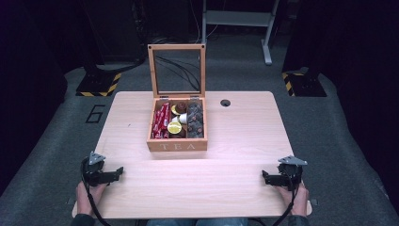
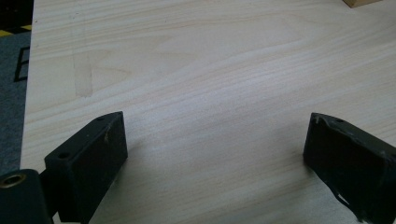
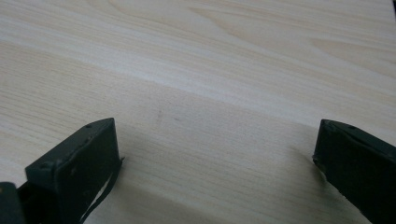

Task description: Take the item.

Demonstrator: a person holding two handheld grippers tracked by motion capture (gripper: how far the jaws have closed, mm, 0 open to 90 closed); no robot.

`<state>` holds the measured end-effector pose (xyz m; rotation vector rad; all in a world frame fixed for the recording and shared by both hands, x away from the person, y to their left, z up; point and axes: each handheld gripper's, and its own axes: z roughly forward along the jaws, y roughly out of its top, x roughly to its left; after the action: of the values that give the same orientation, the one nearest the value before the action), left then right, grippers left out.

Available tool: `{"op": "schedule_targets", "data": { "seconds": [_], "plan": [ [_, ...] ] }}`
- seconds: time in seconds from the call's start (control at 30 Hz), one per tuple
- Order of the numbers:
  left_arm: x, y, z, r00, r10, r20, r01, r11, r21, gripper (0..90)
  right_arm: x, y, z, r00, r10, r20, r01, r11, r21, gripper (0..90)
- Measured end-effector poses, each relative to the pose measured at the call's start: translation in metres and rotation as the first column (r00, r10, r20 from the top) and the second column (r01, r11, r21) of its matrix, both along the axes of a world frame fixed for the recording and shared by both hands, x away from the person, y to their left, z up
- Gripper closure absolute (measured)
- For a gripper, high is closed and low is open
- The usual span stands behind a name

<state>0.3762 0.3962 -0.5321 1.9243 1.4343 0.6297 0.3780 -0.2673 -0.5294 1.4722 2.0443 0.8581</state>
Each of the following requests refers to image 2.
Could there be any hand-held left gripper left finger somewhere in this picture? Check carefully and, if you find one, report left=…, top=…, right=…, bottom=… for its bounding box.
left=44, top=110, right=129, bottom=224

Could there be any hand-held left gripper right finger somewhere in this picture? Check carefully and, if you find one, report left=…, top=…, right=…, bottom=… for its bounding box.
left=303, top=112, right=396, bottom=224

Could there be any yellow black hazard tape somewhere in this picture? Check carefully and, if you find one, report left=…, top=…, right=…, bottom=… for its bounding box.
left=0, top=24, right=33, bottom=38

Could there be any wooden block corner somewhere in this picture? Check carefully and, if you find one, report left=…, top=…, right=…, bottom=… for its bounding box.
left=342, top=0, right=383, bottom=8

